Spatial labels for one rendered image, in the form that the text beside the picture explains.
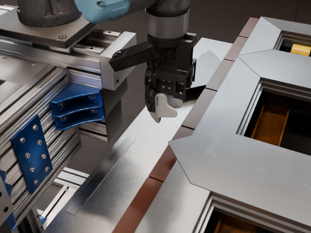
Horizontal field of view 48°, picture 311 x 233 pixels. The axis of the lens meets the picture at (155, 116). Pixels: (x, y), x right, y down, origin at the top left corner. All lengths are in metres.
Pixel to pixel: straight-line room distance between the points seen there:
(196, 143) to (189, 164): 0.07
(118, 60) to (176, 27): 0.14
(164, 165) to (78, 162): 1.22
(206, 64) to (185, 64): 0.68
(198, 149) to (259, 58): 0.45
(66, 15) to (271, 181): 0.57
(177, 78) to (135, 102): 1.68
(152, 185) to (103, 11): 0.37
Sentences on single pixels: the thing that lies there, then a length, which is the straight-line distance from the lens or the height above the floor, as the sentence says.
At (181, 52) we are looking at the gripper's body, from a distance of 0.62.
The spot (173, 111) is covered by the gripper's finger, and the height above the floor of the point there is 0.95.
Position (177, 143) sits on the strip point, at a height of 0.85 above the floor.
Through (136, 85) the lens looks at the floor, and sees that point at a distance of 2.47.
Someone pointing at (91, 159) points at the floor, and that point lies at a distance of 1.94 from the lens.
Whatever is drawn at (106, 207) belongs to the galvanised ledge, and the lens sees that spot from 0.87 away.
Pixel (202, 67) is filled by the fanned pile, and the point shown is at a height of 0.72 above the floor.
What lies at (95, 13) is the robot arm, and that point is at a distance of 0.50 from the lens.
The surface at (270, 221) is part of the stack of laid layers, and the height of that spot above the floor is 0.83.
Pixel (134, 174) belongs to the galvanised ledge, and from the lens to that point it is 0.93.
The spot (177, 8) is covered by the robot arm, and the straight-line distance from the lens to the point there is 0.58.
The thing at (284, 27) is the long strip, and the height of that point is 0.85.
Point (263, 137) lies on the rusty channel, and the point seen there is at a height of 0.68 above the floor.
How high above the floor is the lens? 1.38
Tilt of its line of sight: 39 degrees down
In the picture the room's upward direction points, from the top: straight up
